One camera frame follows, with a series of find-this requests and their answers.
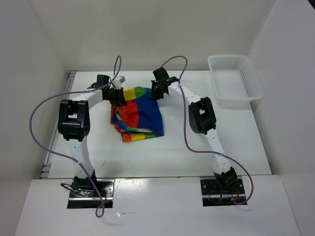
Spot rainbow striped shorts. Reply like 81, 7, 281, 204
110, 87, 164, 143

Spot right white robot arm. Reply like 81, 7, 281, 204
150, 67, 238, 193

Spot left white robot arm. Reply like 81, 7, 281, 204
58, 75, 126, 197

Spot white plastic basket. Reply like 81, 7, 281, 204
208, 55, 263, 107

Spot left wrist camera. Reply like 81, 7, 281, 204
112, 76, 126, 89

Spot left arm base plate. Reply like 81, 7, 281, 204
67, 179, 115, 209

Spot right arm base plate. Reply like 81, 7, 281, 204
200, 177, 246, 207

